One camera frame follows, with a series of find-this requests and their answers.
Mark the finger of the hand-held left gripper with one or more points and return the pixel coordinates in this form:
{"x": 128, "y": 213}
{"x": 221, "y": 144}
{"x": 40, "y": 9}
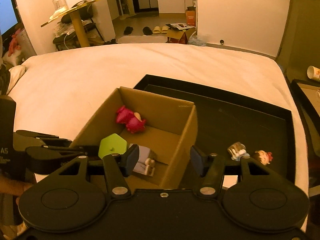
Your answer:
{"x": 37, "y": 135}
{"x": 50, "y": 155}

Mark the blue lit window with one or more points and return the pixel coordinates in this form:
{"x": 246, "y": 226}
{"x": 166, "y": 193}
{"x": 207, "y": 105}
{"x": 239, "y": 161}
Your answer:
{"x": 7, "y": 7}

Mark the white pillow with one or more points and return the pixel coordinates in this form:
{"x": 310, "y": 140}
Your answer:
{"x": 16, "y": 73}

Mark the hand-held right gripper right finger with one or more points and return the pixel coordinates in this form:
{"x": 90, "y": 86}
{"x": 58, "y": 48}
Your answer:
{"x": 196, "y": 161}

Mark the green toy box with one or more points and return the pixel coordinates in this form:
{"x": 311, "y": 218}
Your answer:
{"x": 111, "y": 146}

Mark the clear plastic bag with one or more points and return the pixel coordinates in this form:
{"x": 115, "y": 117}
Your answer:
{"x": 197, "y": 40}

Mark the person's left forearm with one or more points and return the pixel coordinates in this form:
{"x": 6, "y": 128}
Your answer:
{"x": 12, "y": 186}

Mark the pale floor rug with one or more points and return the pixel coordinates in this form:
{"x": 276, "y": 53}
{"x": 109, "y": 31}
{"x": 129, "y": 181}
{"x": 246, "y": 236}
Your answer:
{"x": 140, "y": 39}

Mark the black tray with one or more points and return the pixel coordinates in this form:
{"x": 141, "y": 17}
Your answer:
{"x": 237, "y": 120}

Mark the floor cardboard box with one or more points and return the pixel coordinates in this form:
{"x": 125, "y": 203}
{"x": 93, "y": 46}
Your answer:
{"x": 175, "y": 36}

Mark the glass jar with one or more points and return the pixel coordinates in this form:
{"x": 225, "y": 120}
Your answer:
{"x": 60, "y": 2}

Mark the black slipper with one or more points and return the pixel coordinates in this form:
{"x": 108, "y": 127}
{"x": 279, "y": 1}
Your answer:
{"x": 128, "y": 30}
{"x": 147, "y": 31}

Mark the orange box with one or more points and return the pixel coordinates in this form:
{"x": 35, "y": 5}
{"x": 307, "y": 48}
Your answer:
{"x": 191, "y": 17}

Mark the beige slipper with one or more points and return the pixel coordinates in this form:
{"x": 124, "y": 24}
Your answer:
{"x": 165, "y": 29}
{"x": 157, "y": 30}

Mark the printed paper cup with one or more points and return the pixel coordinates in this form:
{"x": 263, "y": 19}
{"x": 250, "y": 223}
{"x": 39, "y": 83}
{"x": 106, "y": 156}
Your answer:
{"x": 313, "y": 73}

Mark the purple and white toy box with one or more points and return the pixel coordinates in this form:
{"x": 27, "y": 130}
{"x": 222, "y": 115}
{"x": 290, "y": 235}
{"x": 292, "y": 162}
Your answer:
{"x": 143, "y": 155}

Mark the pink toy figure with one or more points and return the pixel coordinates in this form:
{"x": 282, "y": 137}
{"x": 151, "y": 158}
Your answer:
{"x": 132, "y": 123}

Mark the red plush toy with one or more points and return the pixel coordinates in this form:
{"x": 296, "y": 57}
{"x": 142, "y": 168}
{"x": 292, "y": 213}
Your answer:
{"x": 13, "y": 43}

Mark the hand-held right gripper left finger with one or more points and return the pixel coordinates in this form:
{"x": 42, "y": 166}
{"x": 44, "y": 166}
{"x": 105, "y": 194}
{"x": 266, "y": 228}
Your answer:
{"x": 131, "y": 160}

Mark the round table with gold leg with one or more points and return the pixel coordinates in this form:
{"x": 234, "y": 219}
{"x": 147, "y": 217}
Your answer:
{"x": 78, "y": 30}

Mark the black chair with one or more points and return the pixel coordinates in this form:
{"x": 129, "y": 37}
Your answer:
{"x": 87, "y": 12}

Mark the brown-haired doll figure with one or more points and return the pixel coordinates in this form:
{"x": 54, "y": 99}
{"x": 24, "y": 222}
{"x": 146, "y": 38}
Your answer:
{"x": 262, "y": 156}

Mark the blue and white toy figure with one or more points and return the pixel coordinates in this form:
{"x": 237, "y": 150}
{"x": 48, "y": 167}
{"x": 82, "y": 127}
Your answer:
{"x": 237, "y": 151}

